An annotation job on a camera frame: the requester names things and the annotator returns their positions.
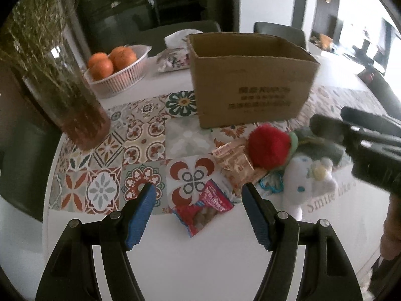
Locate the dark green knitted cloth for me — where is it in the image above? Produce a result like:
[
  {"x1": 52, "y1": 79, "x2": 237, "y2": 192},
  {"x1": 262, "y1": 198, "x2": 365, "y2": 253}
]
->
[{"x1": 294, "y1": 127, "x2": 351, "y2": 167}]

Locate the glass vase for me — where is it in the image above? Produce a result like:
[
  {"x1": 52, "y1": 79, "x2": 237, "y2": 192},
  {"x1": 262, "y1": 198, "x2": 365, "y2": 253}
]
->
[{"x1": 21, "y1": 27, "x2": 112, "y2": 152}]

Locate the red strawberry plush toy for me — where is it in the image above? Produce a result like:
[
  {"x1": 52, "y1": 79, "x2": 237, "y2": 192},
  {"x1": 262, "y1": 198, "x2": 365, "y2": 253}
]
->
[{"x1": 247, "y1": 125, "x2": 300, "y2": 169}]

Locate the blue keychain clip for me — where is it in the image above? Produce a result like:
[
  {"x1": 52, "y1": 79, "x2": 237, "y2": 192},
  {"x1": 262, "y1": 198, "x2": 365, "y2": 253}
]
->
[{"x1": 258, "y1": 172, "x2": 284, "y2": 195}]

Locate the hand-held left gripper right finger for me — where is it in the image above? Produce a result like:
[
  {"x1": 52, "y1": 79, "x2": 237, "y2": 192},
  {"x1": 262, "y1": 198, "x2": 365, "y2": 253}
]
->
[{"x1": 241, "y1": 182, "x2": 364, "y2": 301}]

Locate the floral tissue pack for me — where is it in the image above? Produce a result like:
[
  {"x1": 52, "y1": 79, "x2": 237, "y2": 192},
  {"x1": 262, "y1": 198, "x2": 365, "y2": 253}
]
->
[{"x1": 156, "y1": 30, "x2": 204, "y2": 73}]

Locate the white plush toy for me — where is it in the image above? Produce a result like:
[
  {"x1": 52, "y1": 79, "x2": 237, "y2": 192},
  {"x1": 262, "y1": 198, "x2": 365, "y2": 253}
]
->
[{"x1": 283, "y1": 156, "x2": 339, "y2": 224}]

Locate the gold snack packet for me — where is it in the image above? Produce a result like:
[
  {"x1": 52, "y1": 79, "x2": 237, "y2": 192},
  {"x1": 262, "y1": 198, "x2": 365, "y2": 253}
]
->
[{"x1": 212, "y1": 141, "x2": 267, "y2": 186}]

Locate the dark grey dining chair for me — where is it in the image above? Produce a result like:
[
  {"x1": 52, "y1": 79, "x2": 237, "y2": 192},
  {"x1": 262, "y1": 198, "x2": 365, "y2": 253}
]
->
[
  {"x1": 0, "y1": 121, "x2": 61, "y2": 224},
  {"x1": 253, "y1": 22, "x2": 307, "y2": 51},
  {"x1": 357, "y1": 68, "x2": 401, "y2": 117}
]

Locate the person's right forearm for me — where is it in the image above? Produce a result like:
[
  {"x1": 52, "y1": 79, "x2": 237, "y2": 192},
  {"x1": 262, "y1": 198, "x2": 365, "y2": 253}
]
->
[{"x1": 370, "y1": 191, "x2": 401, "y2": 300}]

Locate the white fruit basket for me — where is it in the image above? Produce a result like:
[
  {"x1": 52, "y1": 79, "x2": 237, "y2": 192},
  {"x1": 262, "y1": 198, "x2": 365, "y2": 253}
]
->
[{"x1": 83, "y1": 44, "x2": 153, "y2": 98}]

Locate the patterned table runner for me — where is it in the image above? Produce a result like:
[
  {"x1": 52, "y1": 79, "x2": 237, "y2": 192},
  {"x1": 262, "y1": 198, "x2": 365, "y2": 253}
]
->
[{"x1": 48, "y1": 85, "x2": 389, "y2": 223}]

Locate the red snack packet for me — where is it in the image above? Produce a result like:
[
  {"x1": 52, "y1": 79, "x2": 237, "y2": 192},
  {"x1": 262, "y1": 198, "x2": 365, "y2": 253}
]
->
[{"x1": 171, "y1": 179, "x2": 235, "y2": 238}]

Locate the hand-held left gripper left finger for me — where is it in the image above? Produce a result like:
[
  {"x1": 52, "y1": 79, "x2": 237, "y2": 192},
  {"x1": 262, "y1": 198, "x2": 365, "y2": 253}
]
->
[{"x1": 35, "y1": 182, "x2": 157, "y2": 301}]

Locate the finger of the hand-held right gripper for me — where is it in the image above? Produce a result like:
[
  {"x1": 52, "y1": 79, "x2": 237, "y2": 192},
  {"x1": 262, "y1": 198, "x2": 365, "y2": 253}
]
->
[
  {"x1": 340, "y1": 107, "x2": 401, "y2": 136},
  {"x1": 310, "y1": 114, "x2": 358, "y2": 152}
]

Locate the dark glass cabinet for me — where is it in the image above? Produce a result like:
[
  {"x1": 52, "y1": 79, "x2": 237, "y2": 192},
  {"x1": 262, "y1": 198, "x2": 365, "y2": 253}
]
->
[{"x1": 73, "y1": 0, "x2": 242, "y2": 34}]

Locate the orange fruit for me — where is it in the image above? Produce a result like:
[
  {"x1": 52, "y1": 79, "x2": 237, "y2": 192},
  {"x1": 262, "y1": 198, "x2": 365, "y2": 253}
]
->
[
  {"x1": 109, "y1": 46, "x2": 138, "y2": 72},
  {"x1": 87, "y1": 53, "x2": 109, "y2": 69},
  {"x1": 91, "y1": 59, "x2": 114, "y2": 81}
]

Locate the brown cardboard box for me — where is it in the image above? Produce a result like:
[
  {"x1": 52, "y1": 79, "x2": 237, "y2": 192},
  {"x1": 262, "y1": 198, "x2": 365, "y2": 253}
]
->
[{"x1": 187, "y1": 33, "x2": 321, "y2": 130}]

